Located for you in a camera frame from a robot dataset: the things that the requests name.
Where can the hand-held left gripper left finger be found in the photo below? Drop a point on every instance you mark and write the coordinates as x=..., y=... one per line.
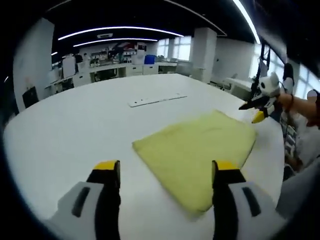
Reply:
x=85, y=212

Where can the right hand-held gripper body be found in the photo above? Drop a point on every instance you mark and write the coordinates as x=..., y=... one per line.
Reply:
x=270, y=86

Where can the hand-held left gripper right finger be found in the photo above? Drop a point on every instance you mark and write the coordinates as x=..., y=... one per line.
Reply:
x=237, y=212

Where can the yellow blue grey garment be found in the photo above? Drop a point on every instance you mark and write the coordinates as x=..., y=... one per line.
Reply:
x=195, y=155

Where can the person's right hand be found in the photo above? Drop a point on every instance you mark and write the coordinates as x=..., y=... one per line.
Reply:
x=283, y=102

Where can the person's grey clothing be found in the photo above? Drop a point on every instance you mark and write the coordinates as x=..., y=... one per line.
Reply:
x=300, y=195

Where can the straight ceiling light strip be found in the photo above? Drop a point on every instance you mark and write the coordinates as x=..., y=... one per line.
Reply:
x=247, y=18

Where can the blue plastic bin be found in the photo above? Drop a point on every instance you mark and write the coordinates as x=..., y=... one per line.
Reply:
x=150, y=59

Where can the white cabinet counter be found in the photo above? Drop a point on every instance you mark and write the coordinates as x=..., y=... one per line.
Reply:
x=120, y=71

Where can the white tall appliance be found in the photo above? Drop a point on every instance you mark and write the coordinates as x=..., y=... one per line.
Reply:
x=69, y=67

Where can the short curved ceiling light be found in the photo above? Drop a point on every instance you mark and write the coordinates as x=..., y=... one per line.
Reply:
x=115, y=39

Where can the long curved ceiling light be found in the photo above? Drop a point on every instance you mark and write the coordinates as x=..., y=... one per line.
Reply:
x=120, y=28

